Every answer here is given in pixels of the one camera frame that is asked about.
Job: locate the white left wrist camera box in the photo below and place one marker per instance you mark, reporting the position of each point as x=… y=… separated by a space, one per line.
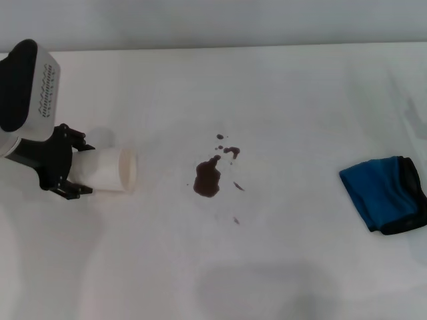
x=36 y=100

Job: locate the blue rag with black trim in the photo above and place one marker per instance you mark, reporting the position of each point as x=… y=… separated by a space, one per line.
x=373 y=190

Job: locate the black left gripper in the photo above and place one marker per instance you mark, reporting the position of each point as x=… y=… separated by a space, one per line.
x=53 y=160

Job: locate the white paper cup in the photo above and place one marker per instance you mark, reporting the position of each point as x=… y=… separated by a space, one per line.
x=106 y=170

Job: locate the large black water puddle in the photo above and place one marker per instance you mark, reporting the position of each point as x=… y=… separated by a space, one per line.
x=207 y=180

